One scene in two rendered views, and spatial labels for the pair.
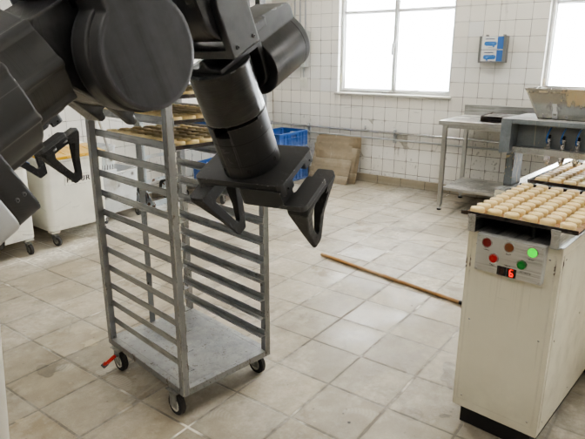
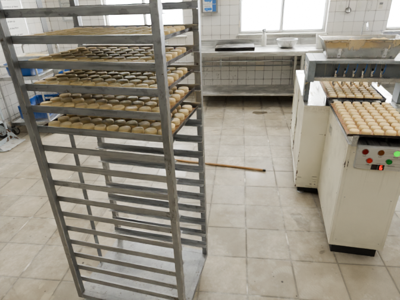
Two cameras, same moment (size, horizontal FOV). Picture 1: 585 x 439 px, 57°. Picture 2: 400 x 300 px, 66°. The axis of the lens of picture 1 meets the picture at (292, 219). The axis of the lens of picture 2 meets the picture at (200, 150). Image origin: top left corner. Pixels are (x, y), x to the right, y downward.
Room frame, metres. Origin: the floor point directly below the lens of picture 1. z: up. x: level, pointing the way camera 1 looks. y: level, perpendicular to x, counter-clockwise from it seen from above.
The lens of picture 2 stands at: (0.96, 0.84, 1.62)
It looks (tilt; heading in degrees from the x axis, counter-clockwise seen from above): 26 degrees down; 331
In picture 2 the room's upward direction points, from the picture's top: 2 degrees counter-clockwise
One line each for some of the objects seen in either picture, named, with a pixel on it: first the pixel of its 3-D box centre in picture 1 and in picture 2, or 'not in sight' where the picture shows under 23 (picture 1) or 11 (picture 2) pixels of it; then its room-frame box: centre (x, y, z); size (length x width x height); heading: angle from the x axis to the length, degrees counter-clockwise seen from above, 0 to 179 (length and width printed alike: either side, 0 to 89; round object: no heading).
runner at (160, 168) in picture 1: (134, 160); (103, 152); (2.17, 0.64, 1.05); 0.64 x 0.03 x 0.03; 45
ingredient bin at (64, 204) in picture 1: (60, 190); not in sight; (4.44, 1.95, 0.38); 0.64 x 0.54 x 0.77; 51
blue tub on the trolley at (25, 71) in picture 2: not in sight; (24, 68); (5.68, 0.84, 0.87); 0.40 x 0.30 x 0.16; 57
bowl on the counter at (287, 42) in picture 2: not in sight; (287, 43); (4.66, -2.78, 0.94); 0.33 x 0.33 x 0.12
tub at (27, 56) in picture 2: not in sight; (36, 61); (6.02, 0.67, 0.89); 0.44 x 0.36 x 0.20; 62
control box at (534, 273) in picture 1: (509, 257); (378, 158); (1.81, -0.77, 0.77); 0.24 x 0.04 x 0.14; 48
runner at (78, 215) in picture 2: (141, 245); (116, 219); (2.17, 0.64, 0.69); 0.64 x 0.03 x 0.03; 45
